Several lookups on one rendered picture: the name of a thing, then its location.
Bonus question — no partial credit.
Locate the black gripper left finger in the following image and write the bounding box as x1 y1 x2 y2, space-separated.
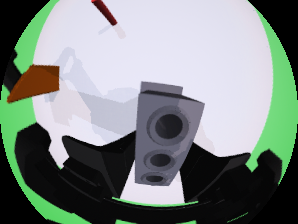
61 129 136 198

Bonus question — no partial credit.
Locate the red peg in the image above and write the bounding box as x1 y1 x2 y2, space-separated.
90 0 117 26

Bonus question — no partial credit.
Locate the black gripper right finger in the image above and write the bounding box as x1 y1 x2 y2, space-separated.
180 141 251 204

